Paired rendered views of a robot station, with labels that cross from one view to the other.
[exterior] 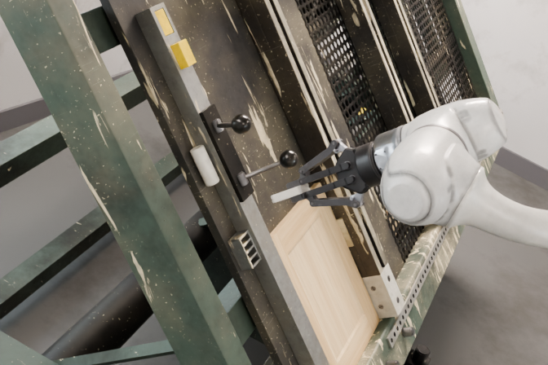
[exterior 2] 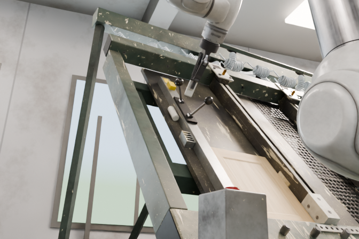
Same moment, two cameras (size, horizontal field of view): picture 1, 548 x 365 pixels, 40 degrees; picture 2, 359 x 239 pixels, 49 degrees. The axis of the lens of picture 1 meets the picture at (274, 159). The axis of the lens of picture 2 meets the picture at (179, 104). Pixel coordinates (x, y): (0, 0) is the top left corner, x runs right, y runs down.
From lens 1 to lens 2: 1.73 m
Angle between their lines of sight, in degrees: 68
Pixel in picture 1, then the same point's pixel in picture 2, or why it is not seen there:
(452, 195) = not seen: outside the picture
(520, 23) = not seen: outside the picture
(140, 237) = (124, 109)
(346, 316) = (276, 205)
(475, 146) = not seen: outside the picture
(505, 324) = not seen: outside the picture
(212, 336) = (139, 129)
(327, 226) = (266, 169)
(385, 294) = (315, 205)
